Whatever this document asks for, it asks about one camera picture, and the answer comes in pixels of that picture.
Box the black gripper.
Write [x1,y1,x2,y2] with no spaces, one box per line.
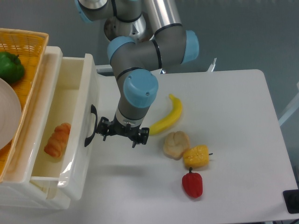
[96,117,150,148]

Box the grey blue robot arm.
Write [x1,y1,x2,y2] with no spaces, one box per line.
[75,0,199,145]

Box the white drawer cabinet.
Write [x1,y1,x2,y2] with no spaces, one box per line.
[0,46,63,209]

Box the pale bread roll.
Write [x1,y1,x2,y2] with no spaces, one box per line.
[163,131,190,160]

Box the yellow banana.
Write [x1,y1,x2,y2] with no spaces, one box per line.
[149,94,183,135]

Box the croissant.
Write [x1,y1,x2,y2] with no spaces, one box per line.
[44,123,71,158]

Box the yellow bell pepper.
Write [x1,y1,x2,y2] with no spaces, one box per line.
[183,145,213,168]

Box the red bell pepper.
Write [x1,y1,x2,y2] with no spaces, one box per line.
[182,167,203,198]

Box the white plate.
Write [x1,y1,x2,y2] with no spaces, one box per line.
[0,79,21,149]

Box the orange woven basket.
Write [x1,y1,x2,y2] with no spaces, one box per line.
[0,28,49,182]

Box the green bell pepper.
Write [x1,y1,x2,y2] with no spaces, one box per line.
[0,51,25,84]

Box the black device at table edge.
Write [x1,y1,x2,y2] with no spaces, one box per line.
[283,189,299,214]

